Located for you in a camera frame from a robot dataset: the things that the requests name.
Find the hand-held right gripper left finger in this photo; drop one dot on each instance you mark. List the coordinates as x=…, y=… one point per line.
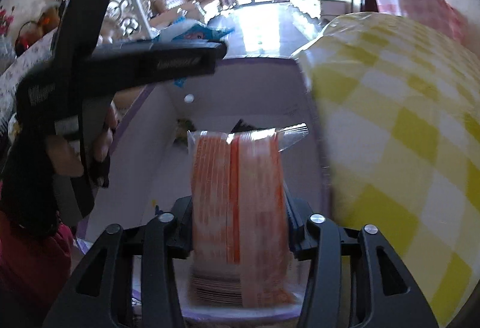
x=182, y=230

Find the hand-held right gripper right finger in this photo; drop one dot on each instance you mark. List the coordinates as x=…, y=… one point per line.
x=300, y=234

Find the blue cartoon snack packet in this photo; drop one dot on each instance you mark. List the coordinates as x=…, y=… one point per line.
x=195, y=33

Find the orange striped bread bag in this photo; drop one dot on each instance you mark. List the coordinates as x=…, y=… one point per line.
x=240, y=219

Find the white box with purple rim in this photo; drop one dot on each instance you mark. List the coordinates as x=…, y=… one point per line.
x=240, y=95

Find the person's left forearm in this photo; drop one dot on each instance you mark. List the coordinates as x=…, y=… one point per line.
x=26, y=193

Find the person's left hand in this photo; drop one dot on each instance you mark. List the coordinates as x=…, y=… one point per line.
x=105, y=140

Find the basket with fruit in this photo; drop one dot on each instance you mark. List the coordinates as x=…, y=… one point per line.
x=37, y=32

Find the dark packet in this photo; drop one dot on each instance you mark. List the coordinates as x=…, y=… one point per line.
x=242, y=125

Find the person's red clothing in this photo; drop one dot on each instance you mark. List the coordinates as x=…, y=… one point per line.
x=30, y=268

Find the white television cabinet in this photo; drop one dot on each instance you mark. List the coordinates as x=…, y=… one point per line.
x=307, y=2

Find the large pink checked chair cover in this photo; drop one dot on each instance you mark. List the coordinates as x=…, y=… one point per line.
x=420, y=2

